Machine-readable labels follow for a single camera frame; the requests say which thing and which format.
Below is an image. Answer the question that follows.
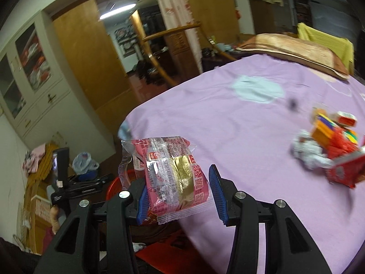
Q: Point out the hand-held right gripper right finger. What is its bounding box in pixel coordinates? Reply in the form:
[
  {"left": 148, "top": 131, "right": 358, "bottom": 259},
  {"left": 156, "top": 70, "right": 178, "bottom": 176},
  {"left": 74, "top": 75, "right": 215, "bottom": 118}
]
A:
[{"left": 209, "top": 164, "right": 333, "bottom": 274}]

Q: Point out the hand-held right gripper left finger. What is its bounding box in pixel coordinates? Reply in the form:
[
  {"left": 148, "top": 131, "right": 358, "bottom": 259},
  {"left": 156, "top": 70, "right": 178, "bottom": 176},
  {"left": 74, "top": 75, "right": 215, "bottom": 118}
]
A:
[{"left": 34, "top": 178, "right": 151, "bottom": 274}]

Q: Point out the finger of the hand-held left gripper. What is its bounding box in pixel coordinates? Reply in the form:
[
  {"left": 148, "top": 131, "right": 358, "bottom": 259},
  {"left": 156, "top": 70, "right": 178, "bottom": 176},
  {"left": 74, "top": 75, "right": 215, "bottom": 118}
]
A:
[
  {"left": 68, "top": 183, "right": 104, "bottom": 195},
  {"left": 69, "top": 174, "right": 112, "bottom": 185}
]

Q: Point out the red plastic basket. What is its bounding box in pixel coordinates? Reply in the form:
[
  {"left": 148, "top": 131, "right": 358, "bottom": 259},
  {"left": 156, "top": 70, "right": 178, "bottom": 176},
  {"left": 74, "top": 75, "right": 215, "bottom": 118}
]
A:
[{"left": 106, "top": 169, "right": 160, "bottom": 226}]

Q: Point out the pink snack packet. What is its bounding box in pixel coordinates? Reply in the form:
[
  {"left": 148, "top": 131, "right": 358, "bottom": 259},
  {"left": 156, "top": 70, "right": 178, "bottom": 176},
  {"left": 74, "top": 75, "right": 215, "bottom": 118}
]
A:
[{"left": 121, "top": 136, "right": 213, "bottom": 224}]

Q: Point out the yellow paper wrapper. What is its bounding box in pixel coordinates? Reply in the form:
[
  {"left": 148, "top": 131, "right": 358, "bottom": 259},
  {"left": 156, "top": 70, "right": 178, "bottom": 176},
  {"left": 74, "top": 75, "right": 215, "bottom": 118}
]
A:
[{"left": 310, "top": 108, "right": 339, "bottom": 149}]

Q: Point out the red snack packet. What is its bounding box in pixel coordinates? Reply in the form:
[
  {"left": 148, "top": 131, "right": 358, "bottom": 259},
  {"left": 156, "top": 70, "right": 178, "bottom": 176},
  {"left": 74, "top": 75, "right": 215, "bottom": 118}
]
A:
[{"left": 326, "top": 145, "right": 365, "bottom": 189}]

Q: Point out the red wrapper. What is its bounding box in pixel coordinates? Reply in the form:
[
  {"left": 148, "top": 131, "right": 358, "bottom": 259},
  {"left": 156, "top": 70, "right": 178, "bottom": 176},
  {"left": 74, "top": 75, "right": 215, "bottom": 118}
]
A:
[{"left": 328, "top": 127, "right": 362, "bottom": 161}]

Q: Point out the small red white carton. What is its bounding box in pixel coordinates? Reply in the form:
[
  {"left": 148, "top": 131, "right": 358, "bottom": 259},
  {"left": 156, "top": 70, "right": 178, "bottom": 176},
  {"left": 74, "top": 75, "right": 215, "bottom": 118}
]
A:
[{"left": 336, "top": 111, "right": 359, "bottom": 128}]

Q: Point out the person's left forearm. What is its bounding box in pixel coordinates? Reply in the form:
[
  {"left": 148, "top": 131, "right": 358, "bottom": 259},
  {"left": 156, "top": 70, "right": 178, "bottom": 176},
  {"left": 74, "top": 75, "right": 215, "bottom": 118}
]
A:
[{"left": 41, "top": 228, "right": 57, "bottom": 256}]

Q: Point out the person's left hand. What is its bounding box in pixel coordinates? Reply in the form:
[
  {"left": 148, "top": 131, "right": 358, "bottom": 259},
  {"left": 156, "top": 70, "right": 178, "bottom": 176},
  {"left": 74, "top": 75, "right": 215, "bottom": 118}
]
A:
[{"left": 49, "top": 205, "right": 62, "bottom": 236}]

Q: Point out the bin with white plastic bag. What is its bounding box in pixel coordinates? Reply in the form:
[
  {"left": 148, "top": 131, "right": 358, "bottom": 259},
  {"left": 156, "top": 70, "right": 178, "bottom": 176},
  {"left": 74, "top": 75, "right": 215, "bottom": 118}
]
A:
[{"left": 72, "top": 152, "right": 100, "bottom": 182}]

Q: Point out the pink cloth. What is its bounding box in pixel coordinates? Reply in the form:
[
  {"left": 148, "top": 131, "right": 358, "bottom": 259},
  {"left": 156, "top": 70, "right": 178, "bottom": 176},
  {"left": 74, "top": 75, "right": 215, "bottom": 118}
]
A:
[{"left": 22, "top": 144, "right": 47, "bottom": 175}]

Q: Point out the red patterned cloth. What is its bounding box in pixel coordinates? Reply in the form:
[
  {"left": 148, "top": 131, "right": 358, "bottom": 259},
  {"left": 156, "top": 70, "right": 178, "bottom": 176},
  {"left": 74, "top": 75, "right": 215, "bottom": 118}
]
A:
[{"left": 135, "top": 230, "right": 219, "bottom": 274}]

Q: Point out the white cabinet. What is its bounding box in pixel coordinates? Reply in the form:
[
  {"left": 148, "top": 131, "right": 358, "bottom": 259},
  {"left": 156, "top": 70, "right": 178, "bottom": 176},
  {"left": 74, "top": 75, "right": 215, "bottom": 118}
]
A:
[{"left": 0, "top": 11, "right": 115, "bottom": 150}]

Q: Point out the lilac bedsheet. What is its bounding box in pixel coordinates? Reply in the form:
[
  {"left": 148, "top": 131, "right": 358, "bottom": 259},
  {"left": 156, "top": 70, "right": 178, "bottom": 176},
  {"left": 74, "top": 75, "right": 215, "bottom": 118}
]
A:
[{"left": 118, "top": 54, "right": 365, "bottom": 274}]

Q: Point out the wooden door panel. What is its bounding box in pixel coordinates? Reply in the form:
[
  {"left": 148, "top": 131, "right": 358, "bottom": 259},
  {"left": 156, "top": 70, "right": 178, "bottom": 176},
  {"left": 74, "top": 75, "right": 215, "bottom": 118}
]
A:
[{"left": 52, "top": 0, "right": 136, "bottom": 119}]

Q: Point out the wooden armchair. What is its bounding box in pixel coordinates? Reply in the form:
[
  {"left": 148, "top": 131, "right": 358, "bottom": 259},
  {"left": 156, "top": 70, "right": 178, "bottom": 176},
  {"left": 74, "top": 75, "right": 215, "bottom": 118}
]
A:
[{"left": 142, "top": 23, "right": 238, "bottom": 88}]

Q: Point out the brown pillow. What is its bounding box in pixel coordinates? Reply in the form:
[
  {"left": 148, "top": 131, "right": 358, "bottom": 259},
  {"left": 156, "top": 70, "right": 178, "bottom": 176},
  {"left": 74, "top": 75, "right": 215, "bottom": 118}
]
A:
[{"left": 236, "top": 33, "right": 352, "bottom": 82}]

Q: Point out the ceiling lamp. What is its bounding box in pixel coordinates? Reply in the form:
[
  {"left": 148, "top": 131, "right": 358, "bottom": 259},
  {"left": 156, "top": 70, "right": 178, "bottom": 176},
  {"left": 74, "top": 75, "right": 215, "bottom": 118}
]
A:
[{"left": 99, "top": 3, "right": 138, "bottom": 21}]

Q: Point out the white floral curtain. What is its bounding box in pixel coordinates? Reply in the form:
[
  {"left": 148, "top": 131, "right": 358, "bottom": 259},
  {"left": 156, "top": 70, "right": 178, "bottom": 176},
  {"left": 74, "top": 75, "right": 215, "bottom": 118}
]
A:
[{"left": 155, "top": 0, "right": 205, "bottom": 76}]

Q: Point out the yellow towel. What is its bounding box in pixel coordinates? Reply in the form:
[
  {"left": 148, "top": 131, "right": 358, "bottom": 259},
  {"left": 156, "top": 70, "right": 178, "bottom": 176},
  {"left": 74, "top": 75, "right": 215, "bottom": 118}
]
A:
[{"left": 297, "top": 23, "right": 356, "bottom": 75}]

